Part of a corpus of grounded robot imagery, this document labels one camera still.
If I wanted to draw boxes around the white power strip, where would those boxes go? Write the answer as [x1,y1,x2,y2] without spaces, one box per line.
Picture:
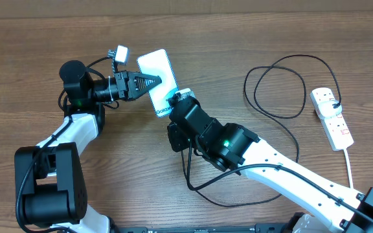
[310,87,354,151]

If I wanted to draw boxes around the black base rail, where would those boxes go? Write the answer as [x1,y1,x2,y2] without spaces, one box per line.
[111,223,295,233]

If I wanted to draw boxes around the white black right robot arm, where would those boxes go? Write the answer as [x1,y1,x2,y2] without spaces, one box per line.
[168,93,373,232]

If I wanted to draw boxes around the Galaxy S24 smartphone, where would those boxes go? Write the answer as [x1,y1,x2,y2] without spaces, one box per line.
[136,49,179,118]

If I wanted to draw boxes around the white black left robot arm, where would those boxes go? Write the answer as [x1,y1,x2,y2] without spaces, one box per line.
[14,60,162,232]

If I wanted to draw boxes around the white power strip cord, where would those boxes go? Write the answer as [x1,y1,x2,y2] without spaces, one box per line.
[343,148,355,192]

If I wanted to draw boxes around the white charger adapter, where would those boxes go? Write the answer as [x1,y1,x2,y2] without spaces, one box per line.
[317,100,343,119]

